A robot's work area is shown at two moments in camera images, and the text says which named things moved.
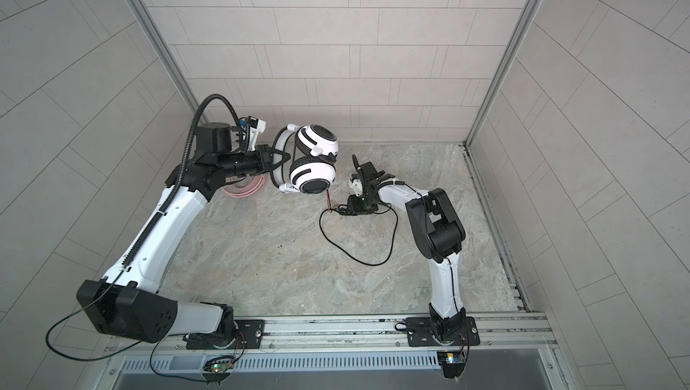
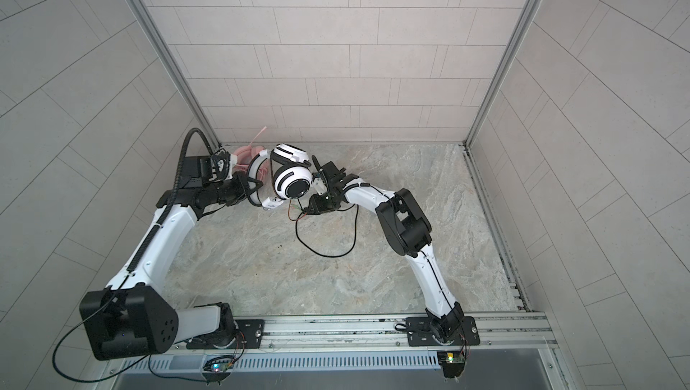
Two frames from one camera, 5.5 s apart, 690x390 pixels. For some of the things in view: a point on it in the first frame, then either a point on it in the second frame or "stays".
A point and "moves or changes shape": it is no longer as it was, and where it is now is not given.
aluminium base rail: (508, 334) stays
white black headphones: (312, 166) moves or changes shape
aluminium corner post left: (158, 38) stays
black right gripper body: (363, 203) -> (327, 201)
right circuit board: (452, 362) stays
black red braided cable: (330, 208) -> (301, 217)
